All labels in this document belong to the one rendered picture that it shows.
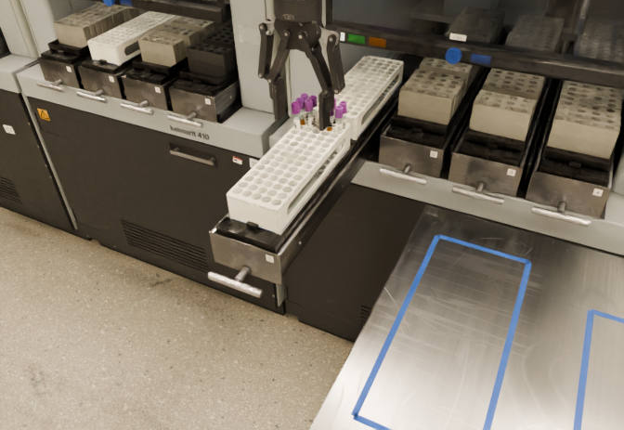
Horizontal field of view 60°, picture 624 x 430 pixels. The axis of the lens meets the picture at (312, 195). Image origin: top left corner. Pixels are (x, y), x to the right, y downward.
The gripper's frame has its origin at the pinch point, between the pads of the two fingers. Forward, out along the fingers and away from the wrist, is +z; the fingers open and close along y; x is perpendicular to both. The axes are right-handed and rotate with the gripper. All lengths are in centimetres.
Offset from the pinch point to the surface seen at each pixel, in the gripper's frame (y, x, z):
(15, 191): -133, 18, 74
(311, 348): -8, 17, 94
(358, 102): 2.9, 19.7, 7.7
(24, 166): -120, 18, 59
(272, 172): -1.0, -9.5, 7.8
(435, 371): 35.0, -32.5, 12.1
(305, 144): -0.1, 0.9, 7.9
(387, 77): 3.9, 34.4, 8.3
